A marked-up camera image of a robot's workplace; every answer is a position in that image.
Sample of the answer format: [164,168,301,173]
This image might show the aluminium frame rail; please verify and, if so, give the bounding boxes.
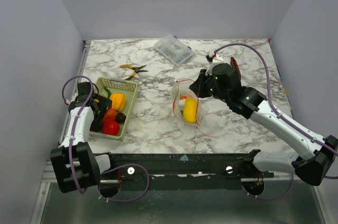
[41,161,57,183]

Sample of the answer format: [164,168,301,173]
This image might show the small orange toy pumpkin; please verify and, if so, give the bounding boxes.
[101,108,117,123]

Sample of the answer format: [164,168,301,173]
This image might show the clear plastic parts box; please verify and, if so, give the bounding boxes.
[154,34,194,66]

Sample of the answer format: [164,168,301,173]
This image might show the dark purple toy fruit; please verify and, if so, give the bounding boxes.
[115,112,126,124]

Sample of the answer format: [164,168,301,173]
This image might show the red black utility knife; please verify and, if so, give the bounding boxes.
[230,57,241,80]

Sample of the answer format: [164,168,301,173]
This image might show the clear zip top bag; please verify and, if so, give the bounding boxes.
[171,79,201,126]

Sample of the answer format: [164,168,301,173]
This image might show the green toy chili pepper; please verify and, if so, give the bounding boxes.
[104,87,112,99]

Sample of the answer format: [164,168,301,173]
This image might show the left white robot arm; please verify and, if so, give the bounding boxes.
[50,82,117,194]

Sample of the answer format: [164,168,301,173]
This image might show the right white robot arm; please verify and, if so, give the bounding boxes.
[189,63,337,186]

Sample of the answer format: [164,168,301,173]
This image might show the yellow toy bell pepper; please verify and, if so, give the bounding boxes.
[110,93,126,112]

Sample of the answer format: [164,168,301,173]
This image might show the yellow toy squash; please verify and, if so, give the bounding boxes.
[183,97,198,124]

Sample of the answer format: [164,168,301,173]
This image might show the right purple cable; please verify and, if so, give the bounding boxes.
[215,43,338,200]

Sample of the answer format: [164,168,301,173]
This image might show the yellow handled pliers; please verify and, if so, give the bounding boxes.
[119,64,148,80]

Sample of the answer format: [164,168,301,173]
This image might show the black mounting base rail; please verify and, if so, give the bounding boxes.
[95,152,309,192]

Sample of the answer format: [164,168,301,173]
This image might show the pale green plastic basket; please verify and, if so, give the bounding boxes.
[90,77,138,141]

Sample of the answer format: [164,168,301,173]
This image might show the red toy tomato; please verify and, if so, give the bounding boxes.
[102,120,120,136]

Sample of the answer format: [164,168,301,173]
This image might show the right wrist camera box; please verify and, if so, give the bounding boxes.
[205,53,224,76]

